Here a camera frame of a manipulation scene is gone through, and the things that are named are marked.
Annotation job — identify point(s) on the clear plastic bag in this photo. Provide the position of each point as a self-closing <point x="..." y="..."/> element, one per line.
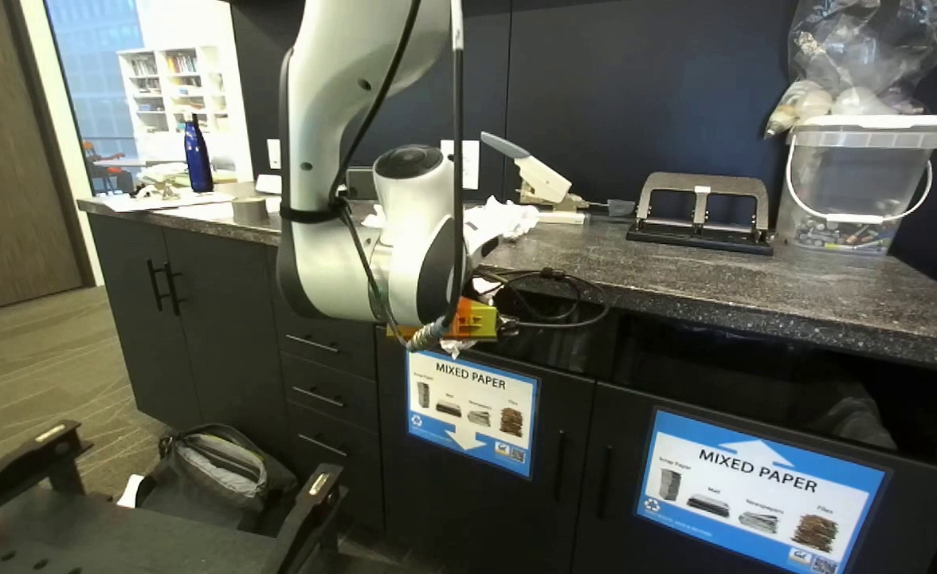
<point x="872" y="52"/>

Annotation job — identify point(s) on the small white paper slip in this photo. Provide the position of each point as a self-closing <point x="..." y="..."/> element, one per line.
<point x="127" y="491"/>

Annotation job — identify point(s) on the black power adapter box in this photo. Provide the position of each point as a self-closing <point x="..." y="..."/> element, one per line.
<point x="360" y="182"/>

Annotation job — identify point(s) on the white shelving unit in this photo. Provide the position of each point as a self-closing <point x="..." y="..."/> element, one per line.
<point x="177" y="101"/>

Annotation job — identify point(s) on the blue water bottle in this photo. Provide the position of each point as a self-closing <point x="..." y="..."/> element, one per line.
<point x="199" y="160"/>

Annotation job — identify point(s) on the white paper stack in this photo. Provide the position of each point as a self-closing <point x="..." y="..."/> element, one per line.
<point x="270" y="187"/>

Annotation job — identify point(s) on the blue label with up arrow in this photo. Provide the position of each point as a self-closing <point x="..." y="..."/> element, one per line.
<point x="757" y="495"/>

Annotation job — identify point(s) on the large crumpled white paper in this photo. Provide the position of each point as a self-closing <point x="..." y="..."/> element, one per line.
<point x="503" y="222"/>

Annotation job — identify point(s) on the clear plastic bucket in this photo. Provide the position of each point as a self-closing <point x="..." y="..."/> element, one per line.
<point x="861" y="179"/>

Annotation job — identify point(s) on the large white wall outlet plate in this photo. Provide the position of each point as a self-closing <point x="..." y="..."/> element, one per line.
<point x="468" y="160"/>

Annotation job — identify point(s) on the flat white paper sheet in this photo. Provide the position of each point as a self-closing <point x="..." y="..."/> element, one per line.
<point x="138" y="202"/>
<point x="223" y="210"/>

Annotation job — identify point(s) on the small white desk item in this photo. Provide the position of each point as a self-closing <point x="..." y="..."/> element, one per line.
<point x="561" y="215"/>

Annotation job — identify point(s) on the brown wooden door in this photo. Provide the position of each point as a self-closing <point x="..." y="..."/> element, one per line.
<point x="11" y="160"/>

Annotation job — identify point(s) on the blue label with down arrow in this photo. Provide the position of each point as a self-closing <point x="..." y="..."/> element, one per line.
<point x="472" y="415"/>

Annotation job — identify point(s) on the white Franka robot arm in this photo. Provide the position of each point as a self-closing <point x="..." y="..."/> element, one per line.
<point x="330" y="160"/>

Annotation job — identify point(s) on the orange wrist camera box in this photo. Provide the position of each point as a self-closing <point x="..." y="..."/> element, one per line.
<point x="472" y="321"/>

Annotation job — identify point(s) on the black and grey backpack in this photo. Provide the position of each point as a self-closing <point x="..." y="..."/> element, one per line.
<point x="213" y="479"/>

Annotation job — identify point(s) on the grey tape roll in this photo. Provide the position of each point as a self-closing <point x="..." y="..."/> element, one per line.
<point x="249" y="208"/>

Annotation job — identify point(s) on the black bin liner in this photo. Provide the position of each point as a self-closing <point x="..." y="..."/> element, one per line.
<point x="765" y="387"/>
<point x="565" y="344"/>

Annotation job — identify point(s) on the black cabinet door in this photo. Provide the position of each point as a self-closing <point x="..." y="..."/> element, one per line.
<point x="223" y="338"/>
<point x="127" y="321"/>

